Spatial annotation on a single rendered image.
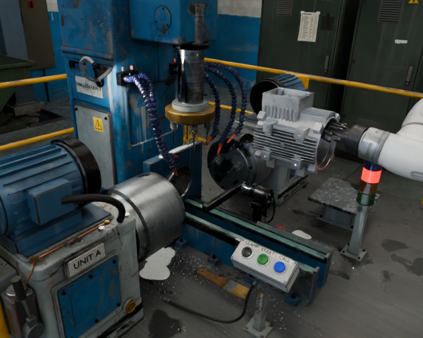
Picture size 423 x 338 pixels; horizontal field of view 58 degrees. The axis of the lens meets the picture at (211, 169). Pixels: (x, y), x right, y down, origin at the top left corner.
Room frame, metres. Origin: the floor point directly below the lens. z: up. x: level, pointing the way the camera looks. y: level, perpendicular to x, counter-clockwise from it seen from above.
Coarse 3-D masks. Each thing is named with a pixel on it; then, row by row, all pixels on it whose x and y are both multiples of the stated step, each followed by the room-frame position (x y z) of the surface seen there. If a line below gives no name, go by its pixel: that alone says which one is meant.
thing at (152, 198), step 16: (144, 176) 1.09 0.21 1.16; (160, 176) 1.10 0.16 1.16; (112, 192) 1.00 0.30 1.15; (128, 192) 0.99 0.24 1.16; (144, 192) 1.01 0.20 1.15; (160, 192) 1.03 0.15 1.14; (176, 192) 1.06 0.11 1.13; (128, 208) 0.94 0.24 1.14; (144, 208) 0.96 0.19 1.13; (160, 208) 0.99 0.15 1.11; (176, 208) 1.03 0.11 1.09; (144, 224) 0.93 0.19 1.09; (160, 224) 0.96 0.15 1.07; (176, 224) 1.01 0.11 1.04; (144, 240) 0.92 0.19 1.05; (160, 240) 0.95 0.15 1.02; (144, 256) 0.93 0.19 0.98
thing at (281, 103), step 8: (264, 96) 1.12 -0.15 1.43; (272, 96) 1.10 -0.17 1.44; (280, 96) 1.09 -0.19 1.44; (288, 96) 1.18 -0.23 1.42; (296, 96) 1.16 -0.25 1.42; (304, 96) 1.15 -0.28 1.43; (312, 96) 1.12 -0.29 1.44; (264, 104) 1.12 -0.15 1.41; (272, 104) 1.10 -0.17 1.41; (280, 104) 1.09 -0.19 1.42; (288, 104) 1.07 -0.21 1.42; (296, 104) 1.06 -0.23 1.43; (304, 104) 1.08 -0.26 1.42; (312, 104) 1.13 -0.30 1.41; (272, 112) 1.10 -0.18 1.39; (280, 112) 1.09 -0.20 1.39; (288, 112) 1.07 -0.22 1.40; (296, 112) 1.05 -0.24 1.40; (296, 120) 1.05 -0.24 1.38
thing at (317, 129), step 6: (258, 114) 1.11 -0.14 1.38; (264, 114) 1.10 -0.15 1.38; (336, 114) 1.09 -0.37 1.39; (258, 120) 1.11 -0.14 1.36; (264, 120) 1.10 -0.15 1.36; (318, 126) 0.99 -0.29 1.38; (318, 132) 0.99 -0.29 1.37; (258, 150) 1.11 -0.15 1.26; (258, 156) 1.10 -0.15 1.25; (312, 168) 0.99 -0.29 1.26
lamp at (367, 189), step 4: (360, 184) 1.22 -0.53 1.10; (364, 184) 1.20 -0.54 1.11; (368, 184) 1.19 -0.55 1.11; (372, 184) 1.19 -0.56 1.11; (376, 184) 1.19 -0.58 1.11; (360, 188) 1.21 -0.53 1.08; (364, 188) 1.20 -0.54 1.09; (368, 188) 1.19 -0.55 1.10; (372, 188) 1.19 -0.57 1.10; (376, 188) 1.20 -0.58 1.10; (364, 192) 1.19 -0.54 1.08; (368, 192) 1.19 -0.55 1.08; (372, 192) 1.19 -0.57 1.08
